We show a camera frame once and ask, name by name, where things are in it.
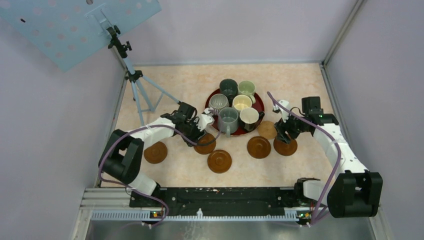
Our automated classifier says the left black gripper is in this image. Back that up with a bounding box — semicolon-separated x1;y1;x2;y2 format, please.
179;116;207;147

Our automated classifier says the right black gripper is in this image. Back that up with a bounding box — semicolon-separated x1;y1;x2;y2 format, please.
274;108;309;144

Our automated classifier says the brown wooden coaster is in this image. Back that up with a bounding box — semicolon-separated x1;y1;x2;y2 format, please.
247;136;271;159
143;141;168;164
207;149;233;174
194;133;216;155
273;138;298;157

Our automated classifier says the light woven coaster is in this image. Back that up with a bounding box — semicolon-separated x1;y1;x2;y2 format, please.
257;120;277;140

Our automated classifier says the striped white grey cup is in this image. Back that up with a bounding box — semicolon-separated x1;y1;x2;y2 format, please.
208;93;230;115

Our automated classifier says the black cup white inside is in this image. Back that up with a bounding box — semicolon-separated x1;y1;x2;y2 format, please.
239;107;265;132

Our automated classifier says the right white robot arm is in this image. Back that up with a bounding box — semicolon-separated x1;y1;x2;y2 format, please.
272;96;383;218

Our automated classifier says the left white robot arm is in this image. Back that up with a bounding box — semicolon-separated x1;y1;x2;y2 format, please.
98;102;215;207

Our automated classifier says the dark green cup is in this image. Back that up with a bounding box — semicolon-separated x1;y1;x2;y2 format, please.
219;78;238;98

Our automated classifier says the light green cup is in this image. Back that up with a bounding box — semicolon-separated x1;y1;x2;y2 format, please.
237;80;256;104

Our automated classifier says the grey blue mug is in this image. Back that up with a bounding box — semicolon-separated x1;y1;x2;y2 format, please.
218;107;239;138

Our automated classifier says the red round tray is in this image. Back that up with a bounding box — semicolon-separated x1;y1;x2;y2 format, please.
204;87;266;137

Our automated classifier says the cream yellow mug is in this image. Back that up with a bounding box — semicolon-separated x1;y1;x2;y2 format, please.
232;95;253;113

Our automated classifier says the light blue tripod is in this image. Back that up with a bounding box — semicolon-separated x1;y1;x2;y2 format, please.
106;25;181;126

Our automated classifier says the blue perforated board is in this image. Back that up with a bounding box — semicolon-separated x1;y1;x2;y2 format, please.
0;0;162;72

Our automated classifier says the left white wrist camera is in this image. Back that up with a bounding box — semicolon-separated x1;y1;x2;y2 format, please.
197;108;215;131

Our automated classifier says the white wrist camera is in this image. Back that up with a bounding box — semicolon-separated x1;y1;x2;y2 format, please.
272;99;290;123
197;108;215;131

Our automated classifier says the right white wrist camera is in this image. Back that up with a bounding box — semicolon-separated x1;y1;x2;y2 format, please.
272;99;290;123

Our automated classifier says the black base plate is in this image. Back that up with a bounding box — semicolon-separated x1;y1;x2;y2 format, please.
129;187;316;217

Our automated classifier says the aluminium frame rail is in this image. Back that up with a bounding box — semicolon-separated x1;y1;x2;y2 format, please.
72;187;394;240

